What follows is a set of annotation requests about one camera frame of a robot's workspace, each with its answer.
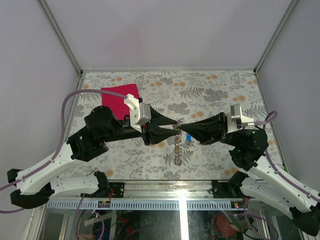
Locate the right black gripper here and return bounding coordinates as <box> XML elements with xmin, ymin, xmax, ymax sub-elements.
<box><xmin>179</xmin><ymin>111</ymin><xmax>242</xmax><ymax>148</ymax></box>

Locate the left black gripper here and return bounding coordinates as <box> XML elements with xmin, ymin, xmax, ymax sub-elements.
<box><xmin>103</xmin><ymin>104</ymin><xmax>181</xmax><ymax>146</ymax></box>

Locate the blue tag key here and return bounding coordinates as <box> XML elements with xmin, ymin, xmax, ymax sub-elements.
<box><xmin>186</xmin><ymin>134</ymin><xmax>192</xmax><ymax>144</ymax></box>

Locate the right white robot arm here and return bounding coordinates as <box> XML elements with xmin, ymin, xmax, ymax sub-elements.
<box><xmin>179</xmin><ymin>112</ymin><xmax>320</xmax><ymax>237</ymax></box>

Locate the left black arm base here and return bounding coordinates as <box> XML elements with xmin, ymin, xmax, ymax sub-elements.
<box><xmin>100</xmin><ymin>182</ymin><xmax>125</xmax><ymax>200</ymax></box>

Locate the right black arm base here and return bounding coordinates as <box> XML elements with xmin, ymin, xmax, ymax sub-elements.
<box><xmin>207</xmin><ymin>171</ymin><xmax>249</xmax><ymax>199</ymax></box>

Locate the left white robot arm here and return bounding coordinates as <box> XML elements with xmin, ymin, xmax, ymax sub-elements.
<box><xmin>7</xmin><ymin>104</ymin><xmax>178</xmax><ymax>209</ymax></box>

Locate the floral table mat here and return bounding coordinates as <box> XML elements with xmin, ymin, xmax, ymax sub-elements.
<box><xmin>64</xmin><ymin>70</ymin><xmax>268</xmax><ymax>180</ymax></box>

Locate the red cloth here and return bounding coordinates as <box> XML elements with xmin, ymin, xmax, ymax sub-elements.
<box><xmin>101</xmin><ymin>83</ymin><xmax>140</xmax><ymax>121</ymax></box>

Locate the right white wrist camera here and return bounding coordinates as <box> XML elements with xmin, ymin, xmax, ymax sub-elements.
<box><xmin>225</xmin><ymin>103</ymin><xmax>254</xmax><ymax>134</ymax></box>

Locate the aluminium front rail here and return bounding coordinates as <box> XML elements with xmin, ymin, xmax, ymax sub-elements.
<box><xmin>46</xmin><ymin>179</ymin><xmax>307</xmax><ymax>211</ymax></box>

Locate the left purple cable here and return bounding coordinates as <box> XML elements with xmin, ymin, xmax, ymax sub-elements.
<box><xmin>0</xmin><ymin>89</ymin><xmax>127</xmax><ymax>215</ymax></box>

